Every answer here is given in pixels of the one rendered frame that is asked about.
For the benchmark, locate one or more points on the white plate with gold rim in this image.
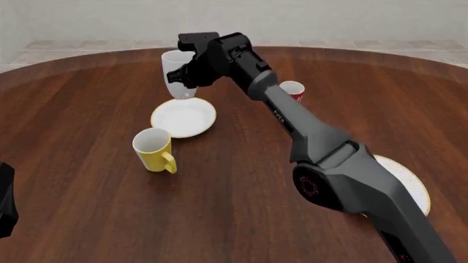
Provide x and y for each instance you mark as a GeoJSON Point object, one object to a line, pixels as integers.
{"type": "Point", "coordinates": [409, 180]}
{"type": "Point", "coordinates": [183, 118]}

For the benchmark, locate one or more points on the red and white mug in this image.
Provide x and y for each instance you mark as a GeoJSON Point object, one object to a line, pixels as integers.
{"type": "Point", "coordinates": [295, 90]}

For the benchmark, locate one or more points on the tall white mug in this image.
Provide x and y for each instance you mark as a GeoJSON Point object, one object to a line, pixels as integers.
{"type": "Point", "coordinates": [175, 61]}

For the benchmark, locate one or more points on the yellow mug with white inside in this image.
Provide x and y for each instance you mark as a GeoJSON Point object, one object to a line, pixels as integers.
{"type": "Point", "coordinates": [155, 153]}

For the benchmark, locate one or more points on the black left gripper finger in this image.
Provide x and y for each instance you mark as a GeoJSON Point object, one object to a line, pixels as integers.
{"type": "Point", "coordinates": [6, 197]}

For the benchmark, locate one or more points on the grey and black right robot arm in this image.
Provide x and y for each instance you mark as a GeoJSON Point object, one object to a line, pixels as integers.
{"type": "Point", "coordinates": [329, 142]}

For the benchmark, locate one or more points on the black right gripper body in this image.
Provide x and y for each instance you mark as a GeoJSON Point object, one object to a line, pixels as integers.
{"type": "Point", "coordinates": [208, 68]}

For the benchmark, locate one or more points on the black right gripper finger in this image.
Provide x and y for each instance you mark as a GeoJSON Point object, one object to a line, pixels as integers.
{"type": "Point", "coordinates": [177, 76]}

